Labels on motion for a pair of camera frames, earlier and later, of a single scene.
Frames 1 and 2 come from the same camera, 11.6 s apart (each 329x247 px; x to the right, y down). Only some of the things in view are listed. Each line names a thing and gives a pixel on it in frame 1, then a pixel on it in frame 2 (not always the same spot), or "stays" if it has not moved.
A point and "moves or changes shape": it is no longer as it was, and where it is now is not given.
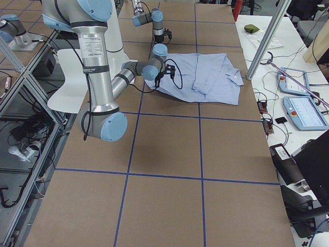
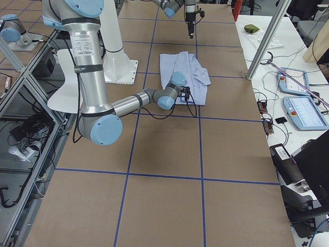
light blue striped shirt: x=200 y=77 moves or changes shape
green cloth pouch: x=251 y=28 stays
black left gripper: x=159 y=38 -> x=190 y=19
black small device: x=281 y=120 stays
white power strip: x=26 y=152 stays
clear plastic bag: x=256 y=38 stays
